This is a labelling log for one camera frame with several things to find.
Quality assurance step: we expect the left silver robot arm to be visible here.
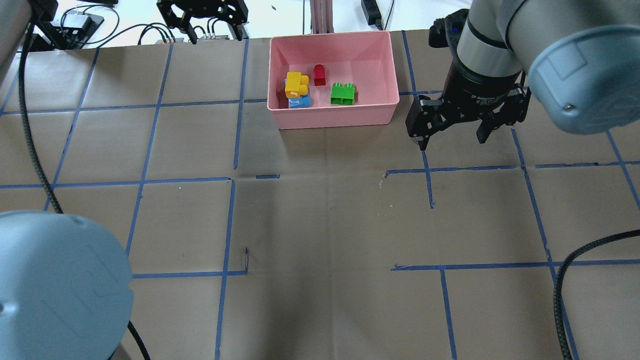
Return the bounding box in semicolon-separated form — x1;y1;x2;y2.
1;46;249;360

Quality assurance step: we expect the black power adapter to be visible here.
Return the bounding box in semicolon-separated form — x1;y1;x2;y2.
360;0;383;30

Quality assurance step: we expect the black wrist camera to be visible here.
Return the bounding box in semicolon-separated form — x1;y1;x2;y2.
428;8;470;49

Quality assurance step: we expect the red toy block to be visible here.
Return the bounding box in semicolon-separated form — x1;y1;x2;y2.
313;64;327;87

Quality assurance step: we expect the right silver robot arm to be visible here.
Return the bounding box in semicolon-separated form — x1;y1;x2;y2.
405;0;640;151

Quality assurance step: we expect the blue toy block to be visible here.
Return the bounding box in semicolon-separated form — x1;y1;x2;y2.
287;93;313;109

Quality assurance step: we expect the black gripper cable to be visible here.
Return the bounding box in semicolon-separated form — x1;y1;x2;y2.
552;230;640;360

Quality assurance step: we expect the pink plastic box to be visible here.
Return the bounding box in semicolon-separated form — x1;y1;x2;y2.
266;30;400;130

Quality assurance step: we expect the yellow toy block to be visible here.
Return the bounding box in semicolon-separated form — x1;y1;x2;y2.
285;71;310;99

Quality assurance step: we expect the green toy block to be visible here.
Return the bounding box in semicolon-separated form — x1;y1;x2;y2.
329;82;357;106

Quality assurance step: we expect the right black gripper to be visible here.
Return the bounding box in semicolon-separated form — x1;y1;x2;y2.
405;60;531;152

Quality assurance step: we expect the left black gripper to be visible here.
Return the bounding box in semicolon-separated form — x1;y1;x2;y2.
156;0;250;44

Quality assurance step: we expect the aluminium frame post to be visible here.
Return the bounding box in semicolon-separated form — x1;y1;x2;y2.
310;0;335;35

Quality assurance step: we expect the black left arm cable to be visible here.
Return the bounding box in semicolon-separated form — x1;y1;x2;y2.
17;20;151;360

